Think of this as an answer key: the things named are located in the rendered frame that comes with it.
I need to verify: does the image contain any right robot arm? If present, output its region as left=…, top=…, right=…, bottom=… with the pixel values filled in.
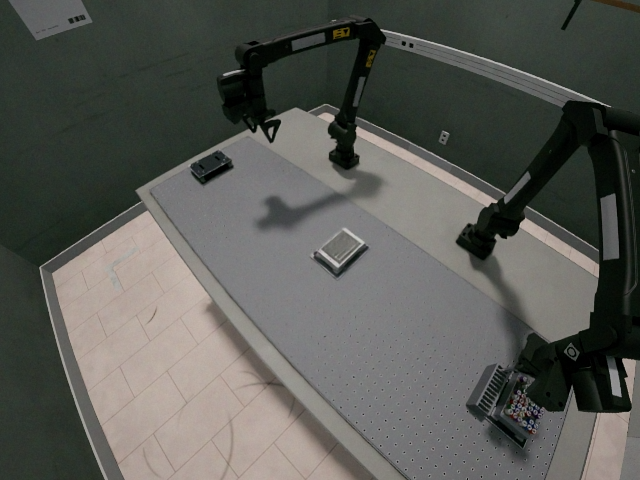
left=217, top=14, right=387, bottom=166

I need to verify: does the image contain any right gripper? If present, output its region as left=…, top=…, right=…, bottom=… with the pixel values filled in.
left=241, top=91, right=281, bottom=143

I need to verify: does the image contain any white grid rack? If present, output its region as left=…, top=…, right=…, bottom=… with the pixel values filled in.
left=317, top=228, right=364, bottom=272

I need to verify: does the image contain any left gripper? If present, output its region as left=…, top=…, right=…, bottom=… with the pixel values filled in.
left=515, top=333, right=576, bottom=379

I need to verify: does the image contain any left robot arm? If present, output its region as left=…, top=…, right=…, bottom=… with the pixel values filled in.
left=459, top=100, right=640, bottom=413

